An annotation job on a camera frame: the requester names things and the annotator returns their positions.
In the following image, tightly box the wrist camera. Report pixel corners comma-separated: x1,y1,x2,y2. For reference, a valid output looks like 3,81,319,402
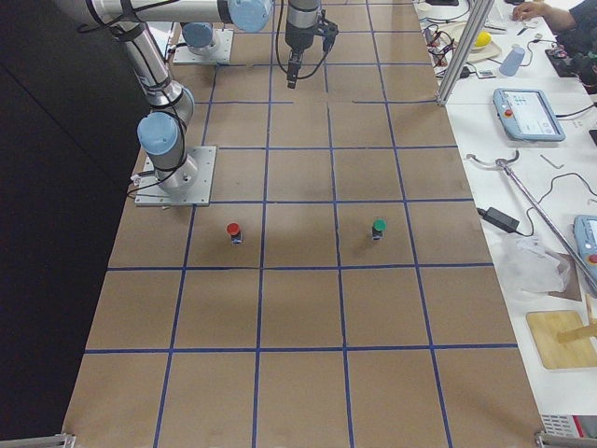
316,12,339,56

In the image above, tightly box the beige tray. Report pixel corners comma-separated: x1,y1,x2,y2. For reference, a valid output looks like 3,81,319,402
438,21,502,63

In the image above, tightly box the red push button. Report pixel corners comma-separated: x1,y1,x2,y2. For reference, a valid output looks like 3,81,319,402
226,222,243,245

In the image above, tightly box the blue plastic cup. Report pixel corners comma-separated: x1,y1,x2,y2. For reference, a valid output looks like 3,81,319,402
498,45,525,77

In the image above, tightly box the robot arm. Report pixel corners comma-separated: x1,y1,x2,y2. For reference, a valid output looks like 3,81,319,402
75,1,271,197
182,1,339,89

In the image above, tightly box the black power adapter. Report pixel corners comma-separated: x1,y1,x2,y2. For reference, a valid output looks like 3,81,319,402
480,207,520,233

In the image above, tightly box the green push button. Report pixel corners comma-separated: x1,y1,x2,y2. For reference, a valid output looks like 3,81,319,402
371,218,387,241

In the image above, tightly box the blue teach pendant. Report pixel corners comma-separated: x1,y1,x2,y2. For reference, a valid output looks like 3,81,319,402
573,215,596,275
493,88,565,142

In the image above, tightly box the metal reacher rod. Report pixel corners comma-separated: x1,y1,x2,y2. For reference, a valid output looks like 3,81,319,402
465,149,596,293

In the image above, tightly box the person hand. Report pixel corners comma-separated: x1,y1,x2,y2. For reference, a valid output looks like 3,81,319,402
511,1,553,21

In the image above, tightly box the yellow lemon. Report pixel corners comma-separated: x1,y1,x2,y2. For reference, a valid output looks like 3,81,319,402
474,31,492,49

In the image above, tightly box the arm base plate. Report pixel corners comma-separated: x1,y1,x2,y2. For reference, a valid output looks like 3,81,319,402
170,23,233,65
134,147,217,206

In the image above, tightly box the aluminium frame post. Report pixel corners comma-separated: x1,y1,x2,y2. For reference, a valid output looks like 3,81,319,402
437,0,494,105

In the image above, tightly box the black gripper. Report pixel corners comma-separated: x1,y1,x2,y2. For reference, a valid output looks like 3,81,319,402
285,0,321,89

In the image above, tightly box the wooden board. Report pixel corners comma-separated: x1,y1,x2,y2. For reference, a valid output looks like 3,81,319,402
526,311,596,370

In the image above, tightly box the clear plastic bag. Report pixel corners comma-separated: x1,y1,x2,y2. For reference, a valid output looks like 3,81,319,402
490,234,572,300

